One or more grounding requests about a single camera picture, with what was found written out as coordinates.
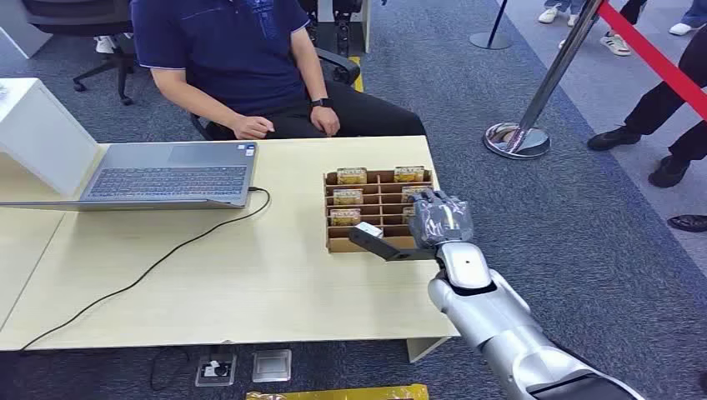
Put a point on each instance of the person's right hand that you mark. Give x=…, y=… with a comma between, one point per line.
x=251, y=128

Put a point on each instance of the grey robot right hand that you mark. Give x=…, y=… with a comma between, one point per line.
x=442, y=221

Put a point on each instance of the person's left hand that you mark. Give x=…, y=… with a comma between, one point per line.
x=326, y=121

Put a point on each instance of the person's left forearm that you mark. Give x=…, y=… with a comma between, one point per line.
x=312, y=72

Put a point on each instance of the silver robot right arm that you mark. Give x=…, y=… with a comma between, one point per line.
x=497, y=320

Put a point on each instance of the person's right forearm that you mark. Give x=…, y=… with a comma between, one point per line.
x=193, y=99

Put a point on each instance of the gold patterned card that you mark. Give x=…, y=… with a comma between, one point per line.
x=352, y=176
x=347, y=197
x=409, y=174
x=344, y=217
x=411, y=194
x=407, y=213

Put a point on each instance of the cardboard card organizer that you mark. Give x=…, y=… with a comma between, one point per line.
x=381, y=207

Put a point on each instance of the seated person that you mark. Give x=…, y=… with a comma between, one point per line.
x=237, y=50

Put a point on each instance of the standing person in black shoes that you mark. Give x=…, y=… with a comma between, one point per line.
x=663, y=110

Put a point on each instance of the black wristwatch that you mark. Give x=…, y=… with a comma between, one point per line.
x=320, y=102

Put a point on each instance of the grey laptop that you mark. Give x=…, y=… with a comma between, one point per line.
x=165, y=176

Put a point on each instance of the white shoe behind chair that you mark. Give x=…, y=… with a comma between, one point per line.
x=105, y=44

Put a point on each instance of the black swivel chair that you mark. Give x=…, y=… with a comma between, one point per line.
x=88, y=33

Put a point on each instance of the gold patterned board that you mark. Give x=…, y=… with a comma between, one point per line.
x=337, y=393

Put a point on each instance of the white box stand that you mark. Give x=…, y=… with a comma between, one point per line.
x=38, y=132

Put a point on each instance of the metal floor box cover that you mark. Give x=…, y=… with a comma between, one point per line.
x=272, y=365

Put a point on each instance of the bystander's white sneakers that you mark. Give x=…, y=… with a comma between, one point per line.
x=555, y=14

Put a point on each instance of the floor power socket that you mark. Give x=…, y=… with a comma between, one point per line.
x=216, y=369

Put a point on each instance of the black shoe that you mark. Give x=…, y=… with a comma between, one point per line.
x=687, y=223

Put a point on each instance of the bystander's white grey sneaker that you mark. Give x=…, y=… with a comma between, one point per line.
x=615, y=45

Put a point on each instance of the red barrier belt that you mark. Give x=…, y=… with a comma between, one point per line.
x=657, y=60

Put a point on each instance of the bystander's white shoe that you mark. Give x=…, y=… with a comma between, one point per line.
x=685, y=27

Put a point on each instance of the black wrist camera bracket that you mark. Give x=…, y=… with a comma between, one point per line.
x=386, y=251

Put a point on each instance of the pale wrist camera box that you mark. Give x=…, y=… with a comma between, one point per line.
x=369, y=230

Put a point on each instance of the chrome stanchion post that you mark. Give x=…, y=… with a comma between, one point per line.
x=544, y=83

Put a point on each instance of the dark stanchion post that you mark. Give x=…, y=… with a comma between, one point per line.
x=491, y=36

